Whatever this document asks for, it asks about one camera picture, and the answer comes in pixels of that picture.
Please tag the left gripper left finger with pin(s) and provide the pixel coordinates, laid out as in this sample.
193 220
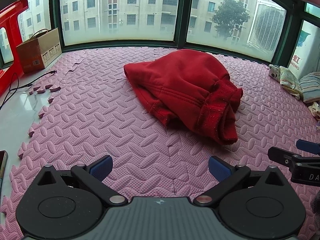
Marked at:
91 179

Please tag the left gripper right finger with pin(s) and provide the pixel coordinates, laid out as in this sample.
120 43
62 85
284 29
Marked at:
230 179

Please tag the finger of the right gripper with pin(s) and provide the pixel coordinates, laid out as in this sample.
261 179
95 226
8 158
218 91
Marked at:
308 146
280 156

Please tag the red sweatpants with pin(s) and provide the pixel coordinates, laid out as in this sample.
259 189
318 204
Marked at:
191 89

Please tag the cream crumpled cloth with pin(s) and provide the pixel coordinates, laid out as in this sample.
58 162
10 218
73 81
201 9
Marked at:
314 108

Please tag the pink foam puzzle mat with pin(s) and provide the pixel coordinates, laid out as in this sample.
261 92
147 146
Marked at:
88 109

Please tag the striped folded cloth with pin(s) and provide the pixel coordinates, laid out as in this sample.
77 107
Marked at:
310 85

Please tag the floral folded cloth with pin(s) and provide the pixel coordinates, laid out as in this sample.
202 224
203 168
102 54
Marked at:
290 83

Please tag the polka dot white cloth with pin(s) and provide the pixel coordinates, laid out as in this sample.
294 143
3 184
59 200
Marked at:
274 72

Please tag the black smartphone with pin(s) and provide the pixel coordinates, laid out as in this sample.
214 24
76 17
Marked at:
3 162

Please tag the brown cardboard box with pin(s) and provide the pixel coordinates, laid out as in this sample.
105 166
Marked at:
39 51

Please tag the outdoor air conditioner unit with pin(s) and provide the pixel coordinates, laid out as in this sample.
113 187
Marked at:
266 28

